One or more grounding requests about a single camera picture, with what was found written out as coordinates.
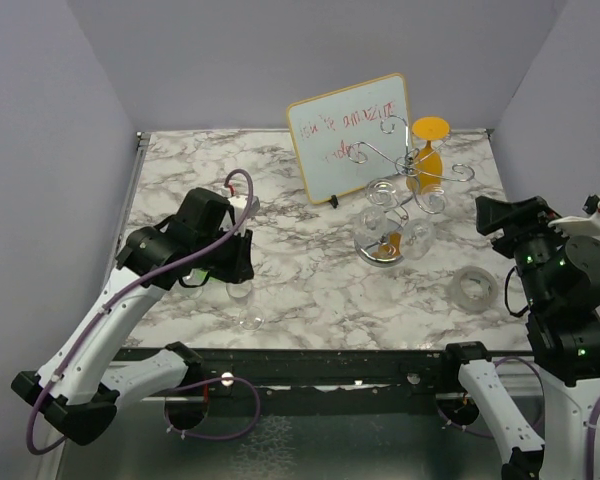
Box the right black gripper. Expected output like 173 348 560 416
478 191 578 309

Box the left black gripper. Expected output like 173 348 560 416
194 222 256 283

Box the clear wine glass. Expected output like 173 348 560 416
226 280 264 332
179 286 203 299
357 178 398 238
400 184 447 260

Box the orange plastic wine glass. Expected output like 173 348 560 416
406 116 450 193

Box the clear wine glass back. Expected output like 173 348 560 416
357 178 398 238

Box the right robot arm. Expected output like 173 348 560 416
439 195 600 479

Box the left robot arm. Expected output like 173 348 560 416
11 188 259 455

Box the green plastic wine glass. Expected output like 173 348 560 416
178 269 211 289

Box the clear wine glass front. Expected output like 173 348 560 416
226 280 264 332

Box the chrome wine glass rack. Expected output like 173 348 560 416
345 115 475 268

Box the clear tape roll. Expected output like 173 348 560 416
448 266 499 313

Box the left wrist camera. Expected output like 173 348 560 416
220 187 260 220

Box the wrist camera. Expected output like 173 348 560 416
220 187 260 220
549 195 600 237

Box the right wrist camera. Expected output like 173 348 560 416
549 195 600 237

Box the black front mounting rail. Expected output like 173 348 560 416
114 341 536 417

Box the purple cable loop left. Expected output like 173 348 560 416
164 377 262 441

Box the purple cable loop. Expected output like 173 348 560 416
435 355 546 441
164 377 262 441

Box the small whiteboard yellow frame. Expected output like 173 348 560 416
286 73 413 204

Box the purple cable loop right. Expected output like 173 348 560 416
435 355 546 441

